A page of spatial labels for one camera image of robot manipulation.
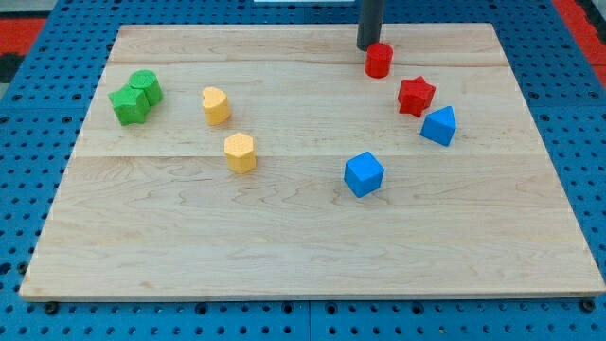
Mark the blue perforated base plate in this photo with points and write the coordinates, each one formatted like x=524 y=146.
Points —
x=45 y=105

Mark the yellow heart block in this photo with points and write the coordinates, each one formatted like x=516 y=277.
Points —
x=215 y=105

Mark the green cylinder block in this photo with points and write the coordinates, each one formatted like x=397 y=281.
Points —
x=147 y=81

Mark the green star block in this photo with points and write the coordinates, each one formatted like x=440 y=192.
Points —
x=130 y=105

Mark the red star block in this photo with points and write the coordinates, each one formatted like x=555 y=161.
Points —
x=415 y=95

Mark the light wooden board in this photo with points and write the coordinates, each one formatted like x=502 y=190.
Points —
x=151 y=212

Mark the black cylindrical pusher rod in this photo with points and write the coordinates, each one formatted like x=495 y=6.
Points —
x=370 y=23

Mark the blue cube block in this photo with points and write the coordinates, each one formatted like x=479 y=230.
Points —
x=363 y=174

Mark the blue pentagon block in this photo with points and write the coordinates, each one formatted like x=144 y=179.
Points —
x=440 y=126

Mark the yellow hexagon block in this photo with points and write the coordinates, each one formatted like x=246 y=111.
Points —
x=240 y=152

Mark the red cylinder block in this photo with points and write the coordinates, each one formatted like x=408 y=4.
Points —
x=378 y=60

